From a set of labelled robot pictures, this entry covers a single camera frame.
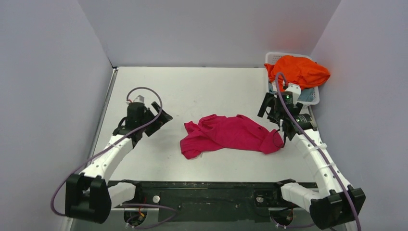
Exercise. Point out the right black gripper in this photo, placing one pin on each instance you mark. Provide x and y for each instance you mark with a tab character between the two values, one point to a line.
272	106

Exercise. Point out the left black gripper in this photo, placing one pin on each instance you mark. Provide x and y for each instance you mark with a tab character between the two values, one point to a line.
152	118

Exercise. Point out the magenta t-shirt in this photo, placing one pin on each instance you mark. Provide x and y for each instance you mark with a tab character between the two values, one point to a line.
238	132

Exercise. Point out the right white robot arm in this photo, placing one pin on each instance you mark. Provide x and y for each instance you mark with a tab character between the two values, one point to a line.
336	201

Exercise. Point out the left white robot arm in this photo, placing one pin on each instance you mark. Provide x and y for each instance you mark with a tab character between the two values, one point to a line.
87	194

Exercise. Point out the light blue t-shirt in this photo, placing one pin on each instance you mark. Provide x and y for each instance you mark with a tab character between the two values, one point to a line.
308	96

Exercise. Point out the orange t-shirt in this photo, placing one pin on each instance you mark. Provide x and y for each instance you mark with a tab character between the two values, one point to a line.
298	70

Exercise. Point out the white plastic laundry basket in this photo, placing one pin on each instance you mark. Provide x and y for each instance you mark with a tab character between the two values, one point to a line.
273	56

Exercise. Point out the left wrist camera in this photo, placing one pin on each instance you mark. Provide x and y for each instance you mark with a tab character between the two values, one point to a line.
138	99

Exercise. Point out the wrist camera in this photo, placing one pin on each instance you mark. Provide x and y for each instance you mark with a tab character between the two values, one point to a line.
138	99
295	90

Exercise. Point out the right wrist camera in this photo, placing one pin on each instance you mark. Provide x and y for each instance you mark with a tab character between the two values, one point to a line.
295	90

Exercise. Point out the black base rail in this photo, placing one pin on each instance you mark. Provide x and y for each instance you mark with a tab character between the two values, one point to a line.
207	202

